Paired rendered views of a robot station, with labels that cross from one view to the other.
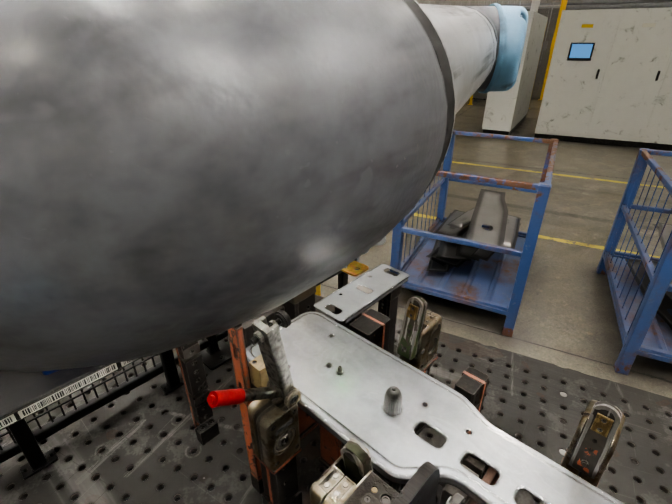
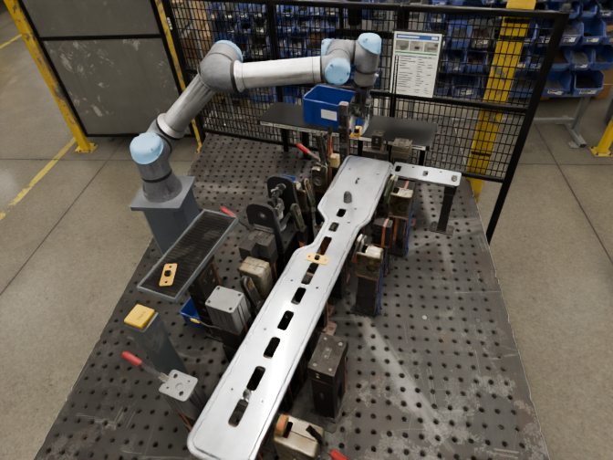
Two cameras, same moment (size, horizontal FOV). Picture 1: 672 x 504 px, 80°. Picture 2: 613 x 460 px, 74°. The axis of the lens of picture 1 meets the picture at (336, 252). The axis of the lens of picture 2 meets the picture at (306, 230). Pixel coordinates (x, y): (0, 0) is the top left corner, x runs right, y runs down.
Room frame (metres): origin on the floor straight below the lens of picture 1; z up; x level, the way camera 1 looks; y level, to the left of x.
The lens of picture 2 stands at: (-0.05, -1.29, 2.09)
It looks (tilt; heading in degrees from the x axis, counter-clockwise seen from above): 44 degrees down; 73
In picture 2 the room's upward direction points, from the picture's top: 5 degrees counter-clockwise
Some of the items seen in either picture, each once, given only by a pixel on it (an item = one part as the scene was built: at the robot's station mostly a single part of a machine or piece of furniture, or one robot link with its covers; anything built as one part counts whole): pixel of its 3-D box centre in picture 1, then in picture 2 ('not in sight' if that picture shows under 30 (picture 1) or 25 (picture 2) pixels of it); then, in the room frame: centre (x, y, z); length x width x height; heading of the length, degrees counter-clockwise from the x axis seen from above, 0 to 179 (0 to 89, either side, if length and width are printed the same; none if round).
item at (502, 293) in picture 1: (475, 218); not in sight; (2.59, -0.98, 0.47); 1.20 x 0.80 x 0.95; 152
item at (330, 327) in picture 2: not in sight; (312, 302); (0.21, -0.41, 0.84); 0.17 x 0.06 x 0.29; 137
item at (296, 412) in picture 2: not in sight; (272, 385); (-0.02, -0.66, 0.84); 0.17 x 0.06 x 0.29; 137
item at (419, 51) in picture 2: not in sight; (414, 65); (1.03, 0.33, 1.30); 0.23 x 0.02 x 0.31; 137
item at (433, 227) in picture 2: (387, 317); (446, 205); (0.97, -0.15, 0.84); 0.11 x 0.06 x 0.29; 137
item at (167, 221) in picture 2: not in sight; (177, 226); (-0.20, 0.16, 0.90); 0.21 x 0.21 x 0.40; 63
